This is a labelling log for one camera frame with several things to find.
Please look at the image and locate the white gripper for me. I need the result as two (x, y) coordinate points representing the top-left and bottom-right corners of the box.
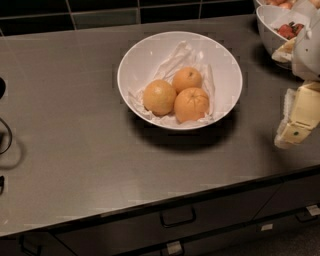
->
(272, 9), (320, 145)

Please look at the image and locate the orange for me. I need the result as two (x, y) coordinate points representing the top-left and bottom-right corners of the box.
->
(174, 87), (210, 123)
(172, 66), (202, 93)
(143, 79), (177, 116)

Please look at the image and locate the white bowl with food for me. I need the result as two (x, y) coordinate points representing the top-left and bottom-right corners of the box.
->
(257, 1), (317, 69)

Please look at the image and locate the white ceramic bowl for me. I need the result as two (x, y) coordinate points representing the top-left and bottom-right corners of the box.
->
(117, 31), (243, 131)

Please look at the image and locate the red chopped food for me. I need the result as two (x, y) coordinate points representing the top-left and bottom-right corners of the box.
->
(276, 22), (304, 40)

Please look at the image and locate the white crumpled paper napkin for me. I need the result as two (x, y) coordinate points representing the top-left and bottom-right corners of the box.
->
(129, 41), (215, 129)

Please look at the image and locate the dark drawer front right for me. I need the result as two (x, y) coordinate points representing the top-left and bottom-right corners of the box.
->
(255, 174), (320, 219)

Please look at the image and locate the dark drawer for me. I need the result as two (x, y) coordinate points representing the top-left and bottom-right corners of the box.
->
(58, 185), (277, 256)
(255, 174), (320, 219)

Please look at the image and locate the white label right drawer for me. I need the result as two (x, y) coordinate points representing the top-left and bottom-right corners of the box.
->
(306, 205), (320, 216)

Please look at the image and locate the white label lower middle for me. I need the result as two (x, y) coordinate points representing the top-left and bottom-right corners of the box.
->
(261, 223), (273, 232)

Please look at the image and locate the white drawer label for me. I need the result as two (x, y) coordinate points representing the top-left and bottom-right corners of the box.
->
(166, 241), (183, 256)

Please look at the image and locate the dark drawer front middle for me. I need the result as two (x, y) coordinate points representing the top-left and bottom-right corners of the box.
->
(58, 185), (277, 256)

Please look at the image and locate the black drawer handle right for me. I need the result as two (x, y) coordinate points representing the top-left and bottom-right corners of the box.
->
(295, 207), (320, 223)

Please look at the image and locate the black drawer handle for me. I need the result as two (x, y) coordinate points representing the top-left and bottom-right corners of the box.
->
(295, 207), (320, 223)
(159, 206), (197, 228)

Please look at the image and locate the black drawer handle middle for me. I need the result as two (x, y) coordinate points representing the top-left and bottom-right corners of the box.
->
(159, 206), (197, 228)

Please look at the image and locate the black cable loop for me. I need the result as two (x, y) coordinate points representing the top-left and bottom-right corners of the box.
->
(0, 117), (14, 156)

